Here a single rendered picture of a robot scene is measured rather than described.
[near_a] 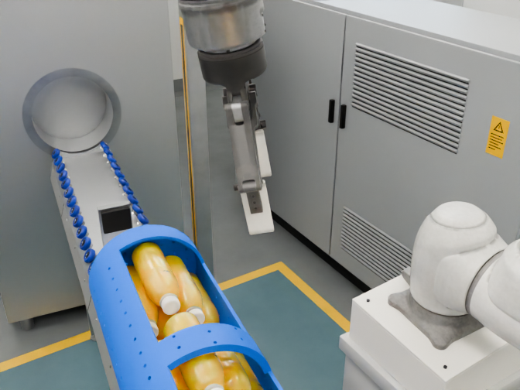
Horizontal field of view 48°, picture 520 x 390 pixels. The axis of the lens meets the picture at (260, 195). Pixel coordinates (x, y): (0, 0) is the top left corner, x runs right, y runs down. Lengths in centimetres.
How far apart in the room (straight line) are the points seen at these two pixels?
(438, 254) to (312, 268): 224
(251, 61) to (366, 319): 87
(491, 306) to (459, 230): 15
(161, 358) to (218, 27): 67
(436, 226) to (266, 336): 186
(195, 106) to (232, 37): 135
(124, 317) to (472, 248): 71
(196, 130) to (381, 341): 98
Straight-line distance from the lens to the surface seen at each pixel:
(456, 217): 124
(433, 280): 127
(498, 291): 117
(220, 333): 115
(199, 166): 206
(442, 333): 134
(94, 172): 249
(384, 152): 277
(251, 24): 64
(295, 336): 298
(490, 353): 136
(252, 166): 64
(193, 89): 195
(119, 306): 130
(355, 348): 147
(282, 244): 363
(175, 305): 130
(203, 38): 64
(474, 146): 241
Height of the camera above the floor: 199
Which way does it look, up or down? 28 degrees down
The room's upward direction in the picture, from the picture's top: straight up
